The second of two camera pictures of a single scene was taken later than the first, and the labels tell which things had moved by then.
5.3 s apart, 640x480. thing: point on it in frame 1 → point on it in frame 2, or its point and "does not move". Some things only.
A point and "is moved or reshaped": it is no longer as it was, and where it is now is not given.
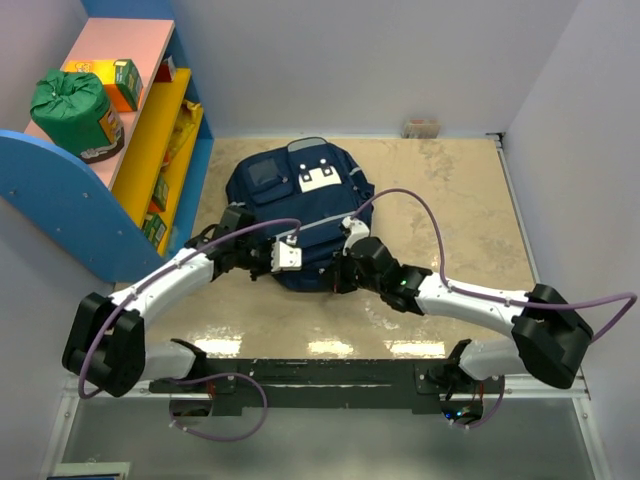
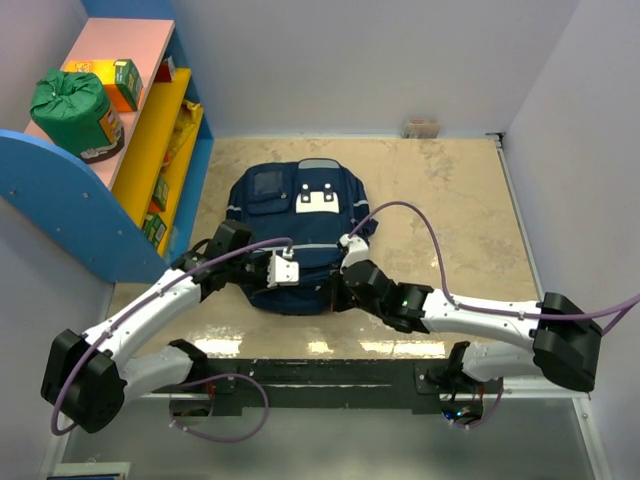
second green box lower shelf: [154, 228] does not move
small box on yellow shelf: [166, 71] does not move
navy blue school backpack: [315, 184] is moved or reshaped
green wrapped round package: [75, 111] does not move
